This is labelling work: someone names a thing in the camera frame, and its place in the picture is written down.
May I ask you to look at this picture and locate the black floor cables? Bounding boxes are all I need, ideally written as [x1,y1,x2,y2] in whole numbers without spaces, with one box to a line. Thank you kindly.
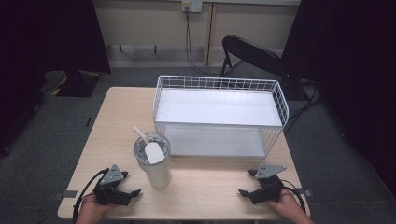
[282,78,323,135]

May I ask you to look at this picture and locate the person's right hand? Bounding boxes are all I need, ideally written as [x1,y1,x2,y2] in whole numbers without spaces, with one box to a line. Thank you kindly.
[266,189,314,224]

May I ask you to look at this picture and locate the white tumbler with straw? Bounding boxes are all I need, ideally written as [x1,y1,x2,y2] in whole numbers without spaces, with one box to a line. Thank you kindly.
[132,125,173,190]

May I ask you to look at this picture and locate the white wire basket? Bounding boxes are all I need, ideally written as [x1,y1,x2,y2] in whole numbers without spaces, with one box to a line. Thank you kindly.
[151,75,290,160]

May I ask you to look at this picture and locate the white wall socket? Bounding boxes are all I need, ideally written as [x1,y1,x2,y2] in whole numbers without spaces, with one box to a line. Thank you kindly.
[181,0,204,14]

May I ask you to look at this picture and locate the black wall socket cable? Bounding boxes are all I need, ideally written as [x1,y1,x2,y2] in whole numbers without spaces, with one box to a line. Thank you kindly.
[184,7,220,77]

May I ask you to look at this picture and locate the black chair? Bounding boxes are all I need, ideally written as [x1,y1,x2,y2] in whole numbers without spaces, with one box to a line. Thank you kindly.
[219,35,291,82]

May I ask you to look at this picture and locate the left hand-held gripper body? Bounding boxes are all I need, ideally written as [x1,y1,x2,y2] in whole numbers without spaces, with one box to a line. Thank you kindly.
[92,163,133,207]

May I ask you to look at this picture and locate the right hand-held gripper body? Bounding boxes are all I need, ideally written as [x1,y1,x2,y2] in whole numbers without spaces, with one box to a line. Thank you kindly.
[248,163,288,205]

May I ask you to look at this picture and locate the black stand base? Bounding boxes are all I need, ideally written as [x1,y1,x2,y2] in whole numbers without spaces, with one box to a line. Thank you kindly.
[55,68,103,98]

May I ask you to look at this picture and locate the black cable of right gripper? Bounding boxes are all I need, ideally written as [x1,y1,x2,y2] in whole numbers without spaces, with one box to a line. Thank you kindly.
[279,178,308,213]

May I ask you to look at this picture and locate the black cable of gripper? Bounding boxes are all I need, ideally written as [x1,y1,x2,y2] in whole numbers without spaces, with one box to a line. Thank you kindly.
[72,167,110,224]
[279,178,308,213]

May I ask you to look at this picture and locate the grey tape strip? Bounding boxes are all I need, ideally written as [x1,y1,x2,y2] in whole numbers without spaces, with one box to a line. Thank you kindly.
[296,187,313,198]
[53,189,78,201]

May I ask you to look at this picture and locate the person's left hand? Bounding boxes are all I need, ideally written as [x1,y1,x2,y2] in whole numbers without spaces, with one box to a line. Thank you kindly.
[74,192,118,224]

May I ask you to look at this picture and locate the dark curtain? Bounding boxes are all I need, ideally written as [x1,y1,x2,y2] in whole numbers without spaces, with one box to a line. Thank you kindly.
[279,0,396,200]
[0,0,112,157]

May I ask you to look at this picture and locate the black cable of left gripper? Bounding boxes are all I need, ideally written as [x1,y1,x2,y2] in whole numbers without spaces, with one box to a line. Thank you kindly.
[72,167,110,224]

